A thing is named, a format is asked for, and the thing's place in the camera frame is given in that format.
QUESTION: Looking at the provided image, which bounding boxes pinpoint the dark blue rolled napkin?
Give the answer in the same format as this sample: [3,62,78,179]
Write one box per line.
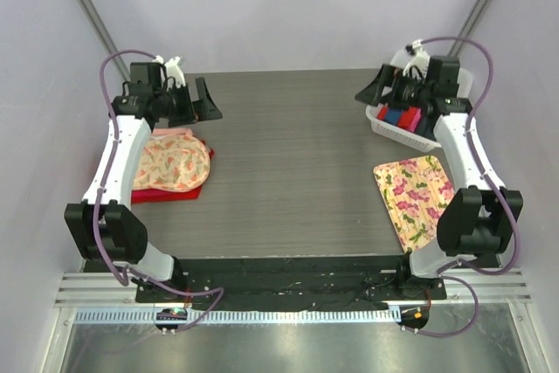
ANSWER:
[414,117,436,142]

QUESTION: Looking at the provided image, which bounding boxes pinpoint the floral mesh laundry bag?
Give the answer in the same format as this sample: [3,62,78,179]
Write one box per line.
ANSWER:
[133,128,210,193]

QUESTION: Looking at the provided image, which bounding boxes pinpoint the pink rolled napkin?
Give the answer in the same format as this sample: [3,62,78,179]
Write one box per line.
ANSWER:
[412,107,422,126]

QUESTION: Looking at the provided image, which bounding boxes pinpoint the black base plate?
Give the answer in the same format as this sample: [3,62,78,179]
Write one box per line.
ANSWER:
[135,259,447,309]

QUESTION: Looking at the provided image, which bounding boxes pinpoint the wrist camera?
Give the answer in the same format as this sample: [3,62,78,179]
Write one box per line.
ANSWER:
[152,55,186,88]
[390,39,431,79]

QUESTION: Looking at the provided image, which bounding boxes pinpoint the red napkin stack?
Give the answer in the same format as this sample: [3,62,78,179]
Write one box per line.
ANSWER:
[131,146,214,204]

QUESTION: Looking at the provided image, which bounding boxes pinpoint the white plastic basket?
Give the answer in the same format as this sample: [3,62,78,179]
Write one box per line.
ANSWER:
[366,55,473,153]

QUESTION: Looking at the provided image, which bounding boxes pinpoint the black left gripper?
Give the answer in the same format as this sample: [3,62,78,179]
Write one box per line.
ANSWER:
[155,79,223,128]

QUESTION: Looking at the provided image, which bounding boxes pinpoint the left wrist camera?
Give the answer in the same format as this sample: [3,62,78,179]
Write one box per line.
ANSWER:
[152,55,186,88]

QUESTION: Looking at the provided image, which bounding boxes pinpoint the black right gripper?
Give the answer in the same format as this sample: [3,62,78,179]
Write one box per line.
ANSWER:
[357,65,434,114]

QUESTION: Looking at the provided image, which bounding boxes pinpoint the floral tray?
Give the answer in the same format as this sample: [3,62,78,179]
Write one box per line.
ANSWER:
[372,155,454,252]

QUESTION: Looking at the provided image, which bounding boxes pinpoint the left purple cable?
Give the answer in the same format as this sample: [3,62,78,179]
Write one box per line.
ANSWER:
[91,49,224,333]

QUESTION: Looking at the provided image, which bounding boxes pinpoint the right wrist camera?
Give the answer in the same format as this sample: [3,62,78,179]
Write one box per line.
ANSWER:
[390,39,431,79]

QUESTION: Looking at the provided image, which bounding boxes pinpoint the blue paper napkin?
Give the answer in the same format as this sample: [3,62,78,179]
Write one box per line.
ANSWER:
[383,107,406,126]

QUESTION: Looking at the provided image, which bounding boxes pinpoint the red rolled napkin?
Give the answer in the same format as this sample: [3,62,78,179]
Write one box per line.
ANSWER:
[376,107,417,133]

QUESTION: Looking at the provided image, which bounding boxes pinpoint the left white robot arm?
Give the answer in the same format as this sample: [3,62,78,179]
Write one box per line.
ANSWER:
[64,56,223,302]

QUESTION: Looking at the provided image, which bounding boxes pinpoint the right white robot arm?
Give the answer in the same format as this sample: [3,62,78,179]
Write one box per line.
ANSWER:
[355,53,523,299]

